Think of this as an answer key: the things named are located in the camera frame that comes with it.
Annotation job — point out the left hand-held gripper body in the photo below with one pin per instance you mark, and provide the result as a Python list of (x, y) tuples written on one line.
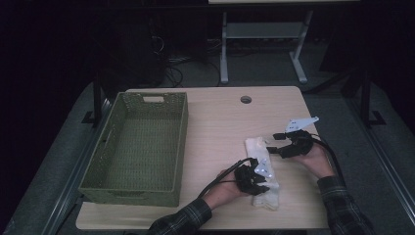
[(246, 179)]

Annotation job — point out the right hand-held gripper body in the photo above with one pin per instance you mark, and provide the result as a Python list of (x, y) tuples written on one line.
[(298, 143)]

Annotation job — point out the white towel with bear print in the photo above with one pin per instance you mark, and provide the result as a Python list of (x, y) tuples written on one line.
[(257, 147)]

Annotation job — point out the green woven basket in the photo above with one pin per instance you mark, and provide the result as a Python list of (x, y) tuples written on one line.
[(140, 147)]

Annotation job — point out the person's left hand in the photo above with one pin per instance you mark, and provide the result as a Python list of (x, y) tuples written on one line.
[(225, 192)]

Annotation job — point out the person's right hand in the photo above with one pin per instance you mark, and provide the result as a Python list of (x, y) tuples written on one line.
[(318, 161)]

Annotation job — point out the black upright post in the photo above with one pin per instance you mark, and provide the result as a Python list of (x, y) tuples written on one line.
[(97, 101), (366, 98)]

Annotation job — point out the aluminium rail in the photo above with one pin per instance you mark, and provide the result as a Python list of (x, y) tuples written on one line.
[(385, 169), (75, 176)]

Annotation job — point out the white metal table frame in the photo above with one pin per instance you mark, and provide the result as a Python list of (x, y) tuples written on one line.
[(264, 31)]

